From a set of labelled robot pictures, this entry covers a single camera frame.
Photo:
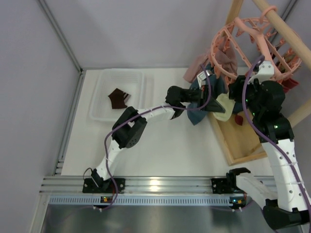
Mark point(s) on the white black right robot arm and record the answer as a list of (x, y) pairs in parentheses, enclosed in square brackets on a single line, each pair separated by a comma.
[(290, 205)]

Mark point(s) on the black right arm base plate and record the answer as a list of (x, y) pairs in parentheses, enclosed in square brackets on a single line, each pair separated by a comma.
[(221, 186)]

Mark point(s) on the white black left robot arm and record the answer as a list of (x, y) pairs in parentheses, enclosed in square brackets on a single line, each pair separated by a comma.
[(128, 129)]

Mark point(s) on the white perforated plastic basket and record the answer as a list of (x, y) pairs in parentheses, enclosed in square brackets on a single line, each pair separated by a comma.
[(132, 81)]

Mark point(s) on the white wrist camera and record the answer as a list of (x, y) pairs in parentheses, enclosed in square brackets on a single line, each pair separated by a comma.
[(263, 71), (202, 78)]

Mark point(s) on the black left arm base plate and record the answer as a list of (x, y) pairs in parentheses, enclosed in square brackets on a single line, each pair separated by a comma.
[(119, 185)]

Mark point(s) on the grey slotted cable duct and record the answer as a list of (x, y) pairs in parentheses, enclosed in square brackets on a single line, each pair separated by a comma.
[(151, 200)]

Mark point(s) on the argyle patterned sock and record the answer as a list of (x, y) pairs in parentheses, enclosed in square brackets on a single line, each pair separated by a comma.
[(289, 63)]

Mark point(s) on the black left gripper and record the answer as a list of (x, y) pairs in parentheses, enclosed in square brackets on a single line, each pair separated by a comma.
[(207, 101)]

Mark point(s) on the aluminium mounting rail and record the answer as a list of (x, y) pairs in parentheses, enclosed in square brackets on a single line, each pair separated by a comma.
[(73, 185)]

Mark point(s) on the dark brown sock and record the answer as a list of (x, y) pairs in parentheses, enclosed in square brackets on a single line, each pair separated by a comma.
[(119, 99)]

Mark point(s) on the pink ruffled cloth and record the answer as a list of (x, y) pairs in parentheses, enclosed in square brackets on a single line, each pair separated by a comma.
[(227, 59)]

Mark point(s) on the pale yellow sock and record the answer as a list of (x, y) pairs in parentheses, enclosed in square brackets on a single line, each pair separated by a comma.
[(228, 105)]

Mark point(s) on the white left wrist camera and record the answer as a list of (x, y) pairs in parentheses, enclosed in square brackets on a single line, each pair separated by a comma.
[(202, 78)]

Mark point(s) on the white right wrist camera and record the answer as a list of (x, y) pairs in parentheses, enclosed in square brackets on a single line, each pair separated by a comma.
[(263, 71)]

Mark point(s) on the pink round clip hanger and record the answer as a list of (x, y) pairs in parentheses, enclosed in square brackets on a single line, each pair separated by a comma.
[(259, 31)]

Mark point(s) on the teal blue cloth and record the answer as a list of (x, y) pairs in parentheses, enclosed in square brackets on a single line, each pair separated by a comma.
[(218, 87)]

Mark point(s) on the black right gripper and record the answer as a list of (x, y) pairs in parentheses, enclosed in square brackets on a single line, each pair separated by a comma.
[(237, 88)]

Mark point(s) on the wooden drying rack frame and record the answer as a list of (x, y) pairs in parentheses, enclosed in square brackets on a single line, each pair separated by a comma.
[(240, 144)]

